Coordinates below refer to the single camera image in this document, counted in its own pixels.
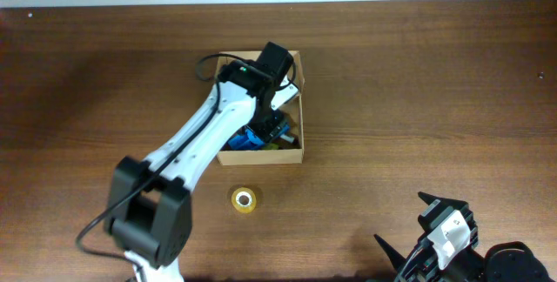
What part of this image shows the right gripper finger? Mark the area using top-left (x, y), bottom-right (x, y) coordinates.
top-left (418, 191), bottom-right (469, 211)
top-left (373, 234), bottom-right (406, 272)

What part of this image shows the brown cardboard box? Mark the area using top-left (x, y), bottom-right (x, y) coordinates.
top-left (217, 50), bottom-right (305, 166)

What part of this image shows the blue plastic case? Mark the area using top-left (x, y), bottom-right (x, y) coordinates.
top-left (227, 122), bottom-right (291, 151)

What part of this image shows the yellow highlighter pen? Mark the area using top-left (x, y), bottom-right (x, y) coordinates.
top-left (261, 143), bottom-right (279, 151)

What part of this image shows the clear adhesive tape roll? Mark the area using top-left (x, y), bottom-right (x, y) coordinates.
top-left (231, 187), bottom-right (257, 214)

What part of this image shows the black whiteboard marker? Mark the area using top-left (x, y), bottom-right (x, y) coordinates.
top-left (276, 133), bottom-right (300, 150)

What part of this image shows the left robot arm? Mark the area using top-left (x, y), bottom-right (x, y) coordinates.
top-left (104, 43), bottom-right (297, 281)

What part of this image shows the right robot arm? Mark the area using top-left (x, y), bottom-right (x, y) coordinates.
top-left (374, 191), bottom-right (554, 282)

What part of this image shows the right black cable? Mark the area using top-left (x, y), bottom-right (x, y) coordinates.
top-left (398, 246), bottom-right (427, 282)

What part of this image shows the black cable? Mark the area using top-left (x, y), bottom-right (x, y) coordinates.
top-left (74, 51), bottom-right (299, 282)
top-left (398, 246), bottom-right (427, 282)

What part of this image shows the left black cable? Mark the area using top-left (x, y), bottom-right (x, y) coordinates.
top-left (74, 51), bottom-right (299, 282)

